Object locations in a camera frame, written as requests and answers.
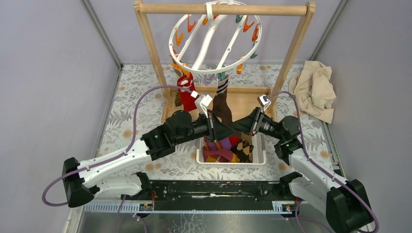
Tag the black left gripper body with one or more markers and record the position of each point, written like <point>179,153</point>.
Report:
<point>199,129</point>

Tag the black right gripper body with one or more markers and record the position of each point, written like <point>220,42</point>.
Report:
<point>266,125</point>

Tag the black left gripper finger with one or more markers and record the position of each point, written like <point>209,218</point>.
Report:
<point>209,139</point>
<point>216,128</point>

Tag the purple orange striped sock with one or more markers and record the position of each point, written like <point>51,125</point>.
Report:
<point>218,152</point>

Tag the red santa bear sock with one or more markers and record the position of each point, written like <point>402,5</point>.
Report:
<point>233,140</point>

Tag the dark brown sock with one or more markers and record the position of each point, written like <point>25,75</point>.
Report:
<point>220,106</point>

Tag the small red sock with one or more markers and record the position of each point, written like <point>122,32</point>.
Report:
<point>188,101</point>

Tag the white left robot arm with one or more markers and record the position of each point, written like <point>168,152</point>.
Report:
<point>88,179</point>

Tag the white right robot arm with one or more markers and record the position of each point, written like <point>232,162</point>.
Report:
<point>344,203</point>

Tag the wooden hanger stand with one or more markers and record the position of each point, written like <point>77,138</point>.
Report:
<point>215,12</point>

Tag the white round clip hanger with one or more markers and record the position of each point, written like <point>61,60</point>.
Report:
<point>215,43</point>

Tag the brown beige striped sock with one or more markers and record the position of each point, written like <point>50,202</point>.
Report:
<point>177,100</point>

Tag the white plastic basket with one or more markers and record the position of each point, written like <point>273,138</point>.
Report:
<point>259,152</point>

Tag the beige crumpled cloth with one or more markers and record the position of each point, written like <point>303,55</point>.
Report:
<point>313,90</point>

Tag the teal clothes peg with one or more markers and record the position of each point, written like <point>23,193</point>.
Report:
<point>221,76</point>

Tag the orange clothes peg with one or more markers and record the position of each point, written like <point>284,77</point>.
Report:
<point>178,36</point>
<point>177,67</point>
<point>246,25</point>

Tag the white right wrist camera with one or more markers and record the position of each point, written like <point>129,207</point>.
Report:
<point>264,102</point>

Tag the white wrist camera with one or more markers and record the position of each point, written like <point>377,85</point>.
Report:
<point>264,102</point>
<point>202,101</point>

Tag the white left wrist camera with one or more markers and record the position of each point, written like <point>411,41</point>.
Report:
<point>202,101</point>

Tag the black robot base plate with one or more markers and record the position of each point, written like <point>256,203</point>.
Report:
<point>190,193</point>

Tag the grey cable duct rail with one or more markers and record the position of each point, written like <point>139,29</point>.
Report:
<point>168,208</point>

